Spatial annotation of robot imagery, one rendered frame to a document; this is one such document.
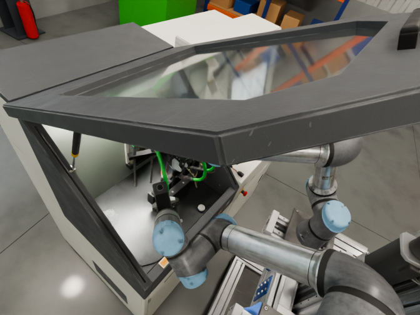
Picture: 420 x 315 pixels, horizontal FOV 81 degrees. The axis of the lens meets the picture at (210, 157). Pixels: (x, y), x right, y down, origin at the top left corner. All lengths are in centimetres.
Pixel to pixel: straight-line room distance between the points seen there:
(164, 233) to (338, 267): 37
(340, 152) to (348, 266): 35
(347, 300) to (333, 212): 67
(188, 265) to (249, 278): 137
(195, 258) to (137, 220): 71
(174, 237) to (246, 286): 142
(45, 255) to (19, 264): 16
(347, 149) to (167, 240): 55
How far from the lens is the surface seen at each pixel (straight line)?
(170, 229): 62
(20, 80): 102
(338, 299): 50
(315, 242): 123
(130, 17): 488
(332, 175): 109
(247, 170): 145
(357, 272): 53
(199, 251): 69
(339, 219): 114
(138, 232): 133
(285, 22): 611
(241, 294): 197
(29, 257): 232
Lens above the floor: 204
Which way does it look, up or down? 47 degrees down
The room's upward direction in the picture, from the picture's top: 17 degrees clockwise
